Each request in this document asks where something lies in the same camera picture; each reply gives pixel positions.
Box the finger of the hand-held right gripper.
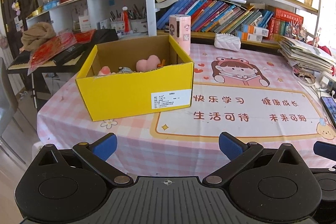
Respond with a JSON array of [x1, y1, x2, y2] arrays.
[[313, 141, 336, 159]]

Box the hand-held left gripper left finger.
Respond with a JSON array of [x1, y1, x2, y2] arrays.
[[37, 133, 134, 185]]

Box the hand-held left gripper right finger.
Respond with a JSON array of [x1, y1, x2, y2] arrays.
[[202, 132, 313, 185]]

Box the yellow cardboard box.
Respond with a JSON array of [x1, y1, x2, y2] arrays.
[[76, 34, 195, 122]]

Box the small pink plush paw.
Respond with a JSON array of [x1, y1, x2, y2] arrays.
[[136, 55, 161, 73]]

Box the black smartphone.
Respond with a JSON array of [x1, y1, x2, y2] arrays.
[[320, 96, 336, 130]]

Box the pink printed tablecloth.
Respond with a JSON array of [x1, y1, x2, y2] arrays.
[[37, 43, 336, 180]]

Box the white power strip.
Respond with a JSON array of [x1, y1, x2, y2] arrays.
[[319, 74, 336, 90]]

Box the stack of paper workbooks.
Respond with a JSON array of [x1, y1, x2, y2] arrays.
[[278, 36, 336, 76]]

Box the red cloth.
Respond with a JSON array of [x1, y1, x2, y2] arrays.
[[308, 40, 332, 55]]

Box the white quilted purse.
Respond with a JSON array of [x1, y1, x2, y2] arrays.
[[214, 33, 241, 51]]

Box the red plastic bag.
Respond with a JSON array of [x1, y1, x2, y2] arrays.
[[28, 32, 76, 75]]

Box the orange blue carton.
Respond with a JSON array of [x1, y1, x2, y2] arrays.
[[241, 24, 269, 36], [235, 31, 263, 43]]

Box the pink deer figurine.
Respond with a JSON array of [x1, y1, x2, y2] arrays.
[[314, 27, 322, 47]]

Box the black keyboard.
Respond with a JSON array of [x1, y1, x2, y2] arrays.
[[7, 28, 118, 73]]

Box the glittery colourful ornament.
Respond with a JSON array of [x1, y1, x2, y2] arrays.
[[285, 21, 309, 42]]

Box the white pen holder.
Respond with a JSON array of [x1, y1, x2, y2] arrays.
[[110, 18, 125, 31], [130, 18, 147, 34]]

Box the pink cartoon tumbler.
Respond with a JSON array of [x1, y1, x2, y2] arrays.
[[169, 14, 192, 55]]

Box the red green standing books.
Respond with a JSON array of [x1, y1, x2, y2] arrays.
[[266, 18, 286, 39]]

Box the white red card box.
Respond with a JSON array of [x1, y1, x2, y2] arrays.
[[79, 10, 91, 31]]

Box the red tassel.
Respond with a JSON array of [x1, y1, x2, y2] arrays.
[[122, 6, 130, 33]]

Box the tan cloth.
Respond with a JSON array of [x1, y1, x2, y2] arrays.
[[21, 22, 57, 51]]

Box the long row of books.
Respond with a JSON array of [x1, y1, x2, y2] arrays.
[[157, 0, 275, 33]]

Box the thick red dictionary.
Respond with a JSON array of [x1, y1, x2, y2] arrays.
[[272, 7, 303, 25]]

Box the white bookshelf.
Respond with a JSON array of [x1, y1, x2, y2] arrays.
[[26, 0, 322, 50]]

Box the white tape ring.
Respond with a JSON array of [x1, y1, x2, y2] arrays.
[[298, 73, 317, 86]]

